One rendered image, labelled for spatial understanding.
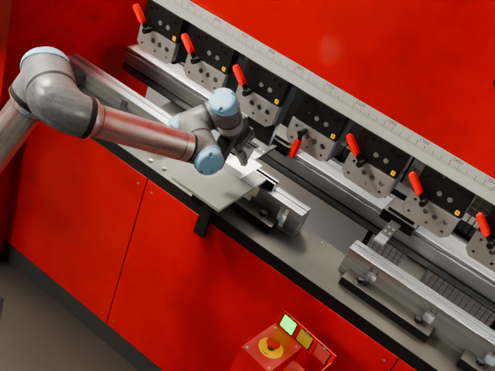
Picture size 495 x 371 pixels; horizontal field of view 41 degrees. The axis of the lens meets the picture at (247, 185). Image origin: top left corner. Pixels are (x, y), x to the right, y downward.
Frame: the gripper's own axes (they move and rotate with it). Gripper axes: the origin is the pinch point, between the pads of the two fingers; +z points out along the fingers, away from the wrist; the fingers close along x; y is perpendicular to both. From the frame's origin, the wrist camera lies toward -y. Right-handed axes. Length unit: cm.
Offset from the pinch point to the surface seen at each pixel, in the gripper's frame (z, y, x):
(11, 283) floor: 72, -77, 70
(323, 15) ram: -36, 37, -7
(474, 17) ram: -49, 48, -43
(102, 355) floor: 73, -75, 20
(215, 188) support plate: -3.4, -11.5, -2.1
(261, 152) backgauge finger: 15.5, 11.8, 0.6
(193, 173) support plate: -3.5, -11.6, 6.4
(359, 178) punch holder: -8.1, 13.6, -35.9
